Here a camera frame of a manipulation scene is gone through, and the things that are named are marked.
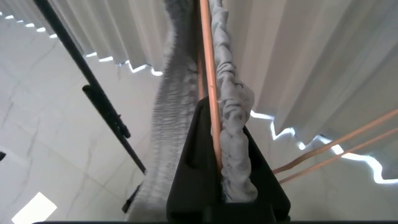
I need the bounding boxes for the pink clothes hanger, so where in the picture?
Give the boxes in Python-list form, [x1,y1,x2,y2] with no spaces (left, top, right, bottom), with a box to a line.
[272,108,398,184]
[196,0,223,171]

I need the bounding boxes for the black clothes rack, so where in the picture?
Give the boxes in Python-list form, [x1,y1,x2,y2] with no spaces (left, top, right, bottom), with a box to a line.
[32,0,147,214]

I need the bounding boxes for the pale grey shorts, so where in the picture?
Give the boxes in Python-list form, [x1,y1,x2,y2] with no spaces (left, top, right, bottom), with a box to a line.
[126,0,259,222]

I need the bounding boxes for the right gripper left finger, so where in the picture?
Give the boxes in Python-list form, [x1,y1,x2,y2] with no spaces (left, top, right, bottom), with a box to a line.
[166,96,224,223]

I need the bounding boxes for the white curtain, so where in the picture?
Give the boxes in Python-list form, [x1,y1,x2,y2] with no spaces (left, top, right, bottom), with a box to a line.
[0,0,398,181]

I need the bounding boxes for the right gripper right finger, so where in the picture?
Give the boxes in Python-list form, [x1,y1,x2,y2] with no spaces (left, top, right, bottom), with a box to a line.
[224,126,292,222]

